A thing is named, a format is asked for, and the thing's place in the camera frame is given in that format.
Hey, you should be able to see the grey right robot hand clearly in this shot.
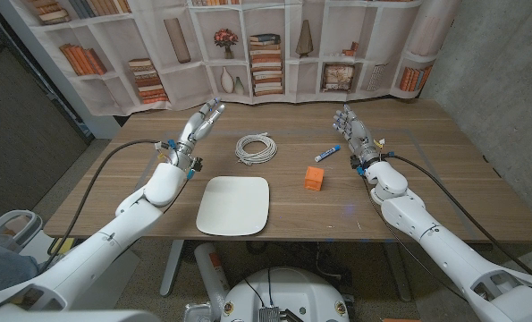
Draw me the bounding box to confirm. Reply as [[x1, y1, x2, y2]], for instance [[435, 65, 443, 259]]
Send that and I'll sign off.
[[332, 104, 381, 165]]

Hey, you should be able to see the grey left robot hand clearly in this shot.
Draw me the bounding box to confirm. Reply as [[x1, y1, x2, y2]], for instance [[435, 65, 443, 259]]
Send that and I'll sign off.
[[174, 97, 226, 157]]

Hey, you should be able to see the white Ethernet cable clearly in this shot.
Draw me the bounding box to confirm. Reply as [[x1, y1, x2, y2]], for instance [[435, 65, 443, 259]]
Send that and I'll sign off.
[[234, 131, 279, 166]]

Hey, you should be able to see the blue and white marker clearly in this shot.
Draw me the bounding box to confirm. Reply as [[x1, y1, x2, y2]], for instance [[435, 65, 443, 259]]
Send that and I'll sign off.
[[314, 144, 342, 163]]

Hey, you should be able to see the orange block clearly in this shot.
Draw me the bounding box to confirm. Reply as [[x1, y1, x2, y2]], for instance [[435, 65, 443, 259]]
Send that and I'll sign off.
[[303, 165, 325, 192]]

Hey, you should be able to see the white square paper plate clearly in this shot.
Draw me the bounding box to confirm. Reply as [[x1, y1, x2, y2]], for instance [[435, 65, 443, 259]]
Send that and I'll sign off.
[[195, 175, 271, 237]]

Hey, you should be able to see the printed bookshelf backdrop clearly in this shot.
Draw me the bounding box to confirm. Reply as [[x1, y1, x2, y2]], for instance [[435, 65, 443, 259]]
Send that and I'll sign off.
[[0, 0, 463, 117]]

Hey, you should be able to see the white table leg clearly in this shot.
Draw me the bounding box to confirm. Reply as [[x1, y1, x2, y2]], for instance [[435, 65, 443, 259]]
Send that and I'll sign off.
[[159, 240, 185, 298], [384, 243, 412, 301]]

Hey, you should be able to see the white cylinder with orange label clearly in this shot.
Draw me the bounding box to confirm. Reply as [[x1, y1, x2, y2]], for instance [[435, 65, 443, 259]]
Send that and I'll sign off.
[[193, 242, 231, 309]]

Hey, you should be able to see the yellow and black floor object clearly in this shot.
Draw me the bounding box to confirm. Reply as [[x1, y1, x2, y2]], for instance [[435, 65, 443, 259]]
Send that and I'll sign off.
[[48, 236, 77, 256]]

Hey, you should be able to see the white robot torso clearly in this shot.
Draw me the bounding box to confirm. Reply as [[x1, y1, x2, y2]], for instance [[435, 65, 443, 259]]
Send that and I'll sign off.
[[219, 267, 350, 322]]

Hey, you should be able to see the dark grey partition panel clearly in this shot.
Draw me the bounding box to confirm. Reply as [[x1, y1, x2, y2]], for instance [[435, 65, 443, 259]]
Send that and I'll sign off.
[[0, 8, 90, 229]]

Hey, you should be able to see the silver foil tray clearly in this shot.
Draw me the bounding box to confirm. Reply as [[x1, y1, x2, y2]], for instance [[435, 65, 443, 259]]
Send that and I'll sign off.
[[183, 302, 217, 322]]

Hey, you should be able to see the white plastic chair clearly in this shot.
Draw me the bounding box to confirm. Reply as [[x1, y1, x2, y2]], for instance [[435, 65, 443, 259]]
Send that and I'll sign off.
[[0, 209, 43, 254]]

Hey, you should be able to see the person in blue jeans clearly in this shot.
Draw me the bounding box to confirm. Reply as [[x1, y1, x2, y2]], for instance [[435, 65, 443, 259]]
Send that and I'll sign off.
[[0, 232, 41, 300]]

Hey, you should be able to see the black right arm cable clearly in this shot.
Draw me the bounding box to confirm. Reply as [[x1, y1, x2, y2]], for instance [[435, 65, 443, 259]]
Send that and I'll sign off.
[[381, 153, 532, 278]]

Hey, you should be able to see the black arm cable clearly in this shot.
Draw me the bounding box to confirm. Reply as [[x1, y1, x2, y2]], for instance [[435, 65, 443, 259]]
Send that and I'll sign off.
[[39, 138, 164, 272], [381, 153, 532, 278]]

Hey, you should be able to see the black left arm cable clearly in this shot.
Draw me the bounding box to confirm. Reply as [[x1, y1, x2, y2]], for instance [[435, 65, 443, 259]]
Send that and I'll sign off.
[[39, 138, 164, 272]]

